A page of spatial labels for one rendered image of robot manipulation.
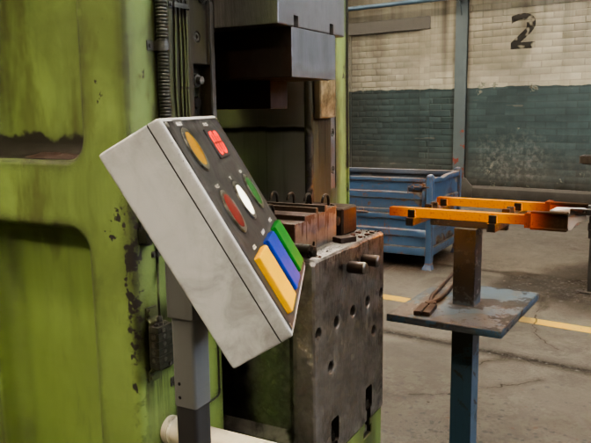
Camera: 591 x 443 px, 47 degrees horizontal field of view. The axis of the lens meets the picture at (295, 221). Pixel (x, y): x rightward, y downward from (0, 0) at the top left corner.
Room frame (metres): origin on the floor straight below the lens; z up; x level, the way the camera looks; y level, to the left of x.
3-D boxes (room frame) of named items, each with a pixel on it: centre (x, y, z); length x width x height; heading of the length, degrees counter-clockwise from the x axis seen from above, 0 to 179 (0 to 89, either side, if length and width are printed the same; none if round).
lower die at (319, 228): (1.53, 0.14, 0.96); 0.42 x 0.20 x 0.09; 62
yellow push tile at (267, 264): (0.79, 0.03, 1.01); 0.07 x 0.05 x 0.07; 177
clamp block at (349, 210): (1.62, -0.08, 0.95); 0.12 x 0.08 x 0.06; 62
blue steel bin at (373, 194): (5.61, -0.69, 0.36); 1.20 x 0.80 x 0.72; 60
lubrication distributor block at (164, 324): (1.17, 0.24, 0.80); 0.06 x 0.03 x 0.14; 152
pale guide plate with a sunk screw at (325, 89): (1.77, -0.08, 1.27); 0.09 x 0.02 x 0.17; 152
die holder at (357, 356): (1.59, 0.12, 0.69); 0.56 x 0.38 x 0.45; 62
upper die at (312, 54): (1.53, 0.14, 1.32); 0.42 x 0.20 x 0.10; 62
